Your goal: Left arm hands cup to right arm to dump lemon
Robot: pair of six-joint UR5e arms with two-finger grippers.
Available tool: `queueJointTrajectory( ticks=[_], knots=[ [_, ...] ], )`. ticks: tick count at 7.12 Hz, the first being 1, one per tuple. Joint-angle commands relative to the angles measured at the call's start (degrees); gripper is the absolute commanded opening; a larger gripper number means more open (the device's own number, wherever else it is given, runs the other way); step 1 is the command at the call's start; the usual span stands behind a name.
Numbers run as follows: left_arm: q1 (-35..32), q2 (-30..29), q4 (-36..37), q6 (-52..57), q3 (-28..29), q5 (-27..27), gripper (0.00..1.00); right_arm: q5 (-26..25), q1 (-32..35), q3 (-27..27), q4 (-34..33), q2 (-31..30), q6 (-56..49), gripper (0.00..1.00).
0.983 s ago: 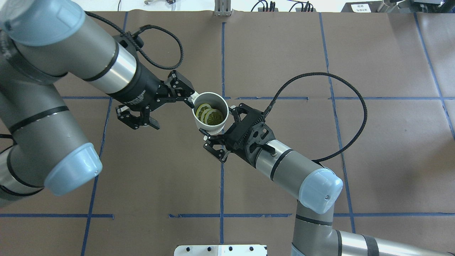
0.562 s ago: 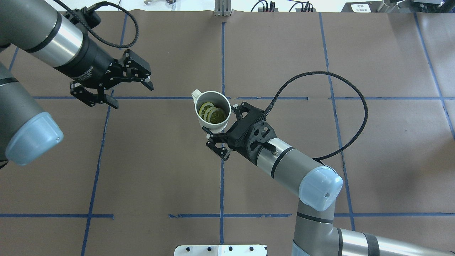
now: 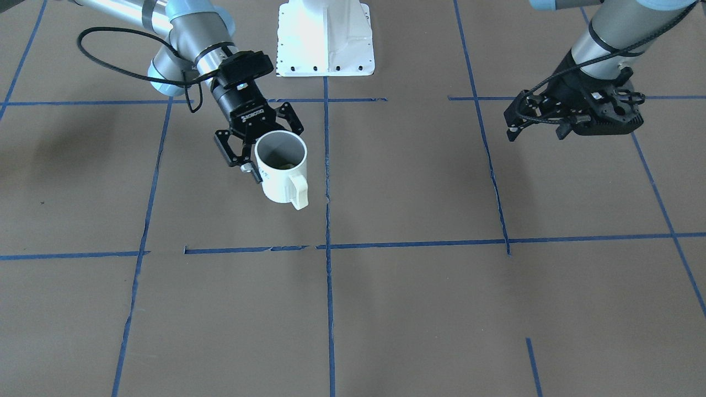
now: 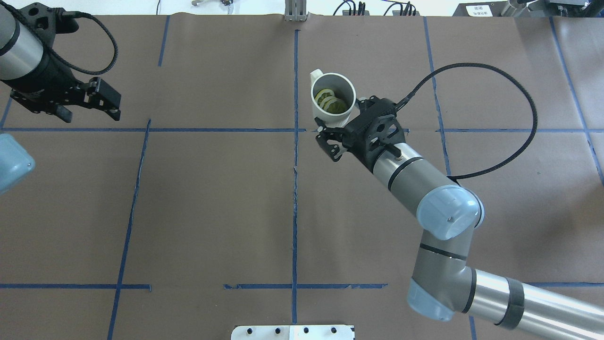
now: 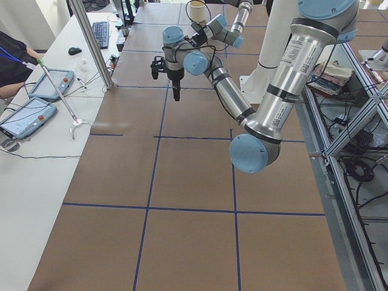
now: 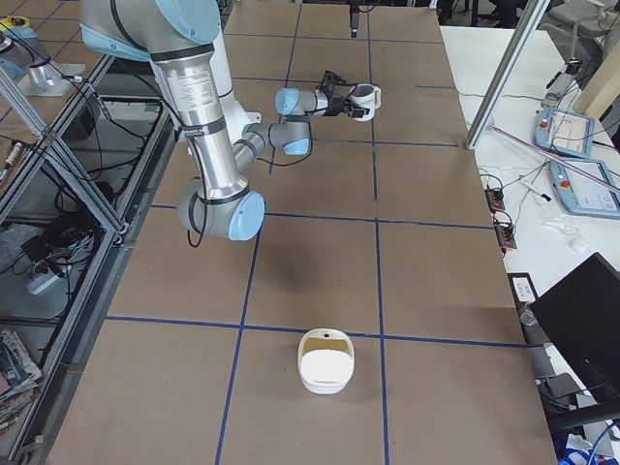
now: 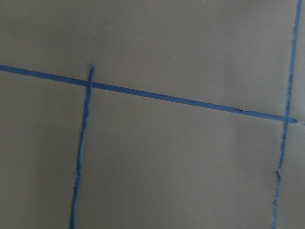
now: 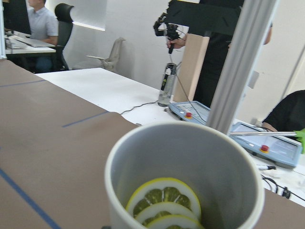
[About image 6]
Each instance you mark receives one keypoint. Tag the white ribbed HOME mug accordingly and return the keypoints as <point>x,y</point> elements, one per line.
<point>369,97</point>

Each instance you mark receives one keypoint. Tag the black connector block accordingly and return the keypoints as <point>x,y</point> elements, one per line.
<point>495,199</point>
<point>505,234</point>

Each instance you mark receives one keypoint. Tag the lower teach pendant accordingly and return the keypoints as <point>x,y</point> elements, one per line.
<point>579,194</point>

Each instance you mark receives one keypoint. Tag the teach pendant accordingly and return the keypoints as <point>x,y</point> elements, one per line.
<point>564,133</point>
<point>579,194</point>

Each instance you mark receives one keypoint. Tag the diagonal aluminium frame beam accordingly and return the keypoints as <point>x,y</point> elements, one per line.
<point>520,37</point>

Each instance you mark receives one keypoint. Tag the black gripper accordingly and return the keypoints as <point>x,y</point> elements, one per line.
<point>332,107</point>

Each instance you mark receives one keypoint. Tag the black box with white label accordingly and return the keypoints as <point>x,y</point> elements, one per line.
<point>522,287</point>

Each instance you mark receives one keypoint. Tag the left black connector block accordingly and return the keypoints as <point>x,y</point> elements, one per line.
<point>505,234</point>

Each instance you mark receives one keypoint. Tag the right black connector block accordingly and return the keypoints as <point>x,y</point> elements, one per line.
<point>495,199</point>

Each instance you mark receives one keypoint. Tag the black Huawei monitor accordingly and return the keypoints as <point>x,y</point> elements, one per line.
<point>580,316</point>

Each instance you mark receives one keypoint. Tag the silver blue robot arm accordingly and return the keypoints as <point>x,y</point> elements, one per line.
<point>183,43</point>

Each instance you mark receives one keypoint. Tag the upper teach pendant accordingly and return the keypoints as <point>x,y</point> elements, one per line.
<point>564,133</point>

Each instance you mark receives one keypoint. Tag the white basket container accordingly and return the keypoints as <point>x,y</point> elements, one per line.
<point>325,360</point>

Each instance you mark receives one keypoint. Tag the grey robot arm base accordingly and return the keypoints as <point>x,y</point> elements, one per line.
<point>26,61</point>

